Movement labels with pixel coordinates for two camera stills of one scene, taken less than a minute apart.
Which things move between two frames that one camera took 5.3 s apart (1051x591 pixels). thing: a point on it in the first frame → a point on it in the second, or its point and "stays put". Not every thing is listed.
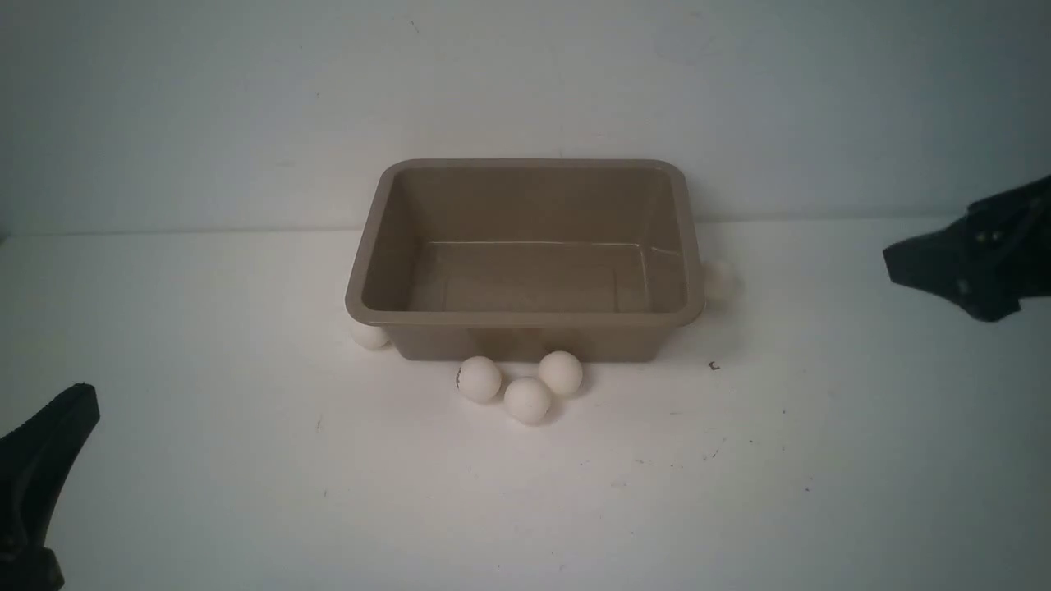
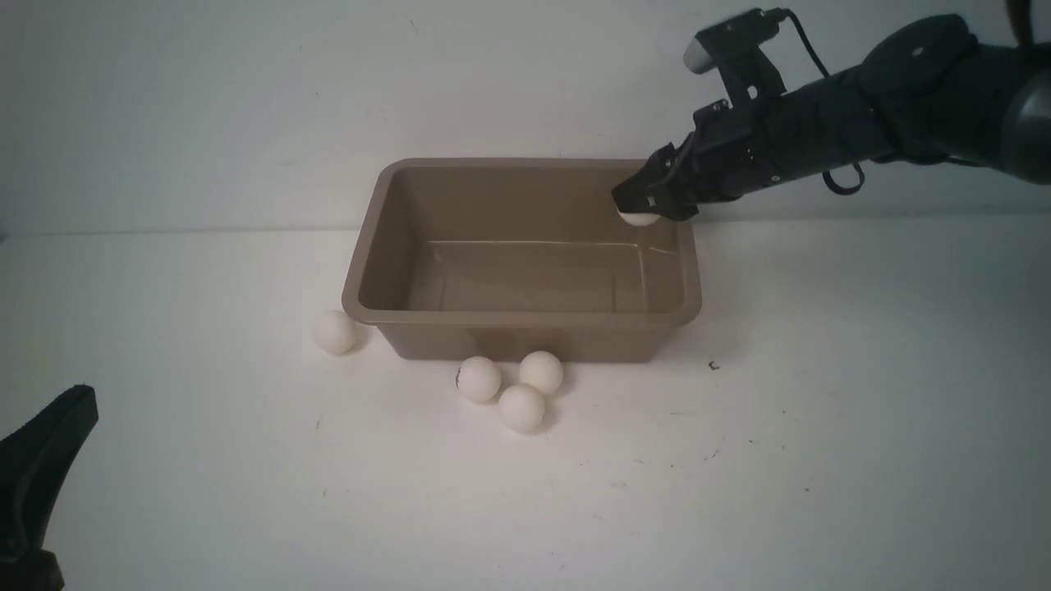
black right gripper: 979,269 → 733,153
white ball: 717,282 → 638,219
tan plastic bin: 525,259 stays put
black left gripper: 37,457 stays put
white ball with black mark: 478,379 stays put
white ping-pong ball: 561,370 → 543,370
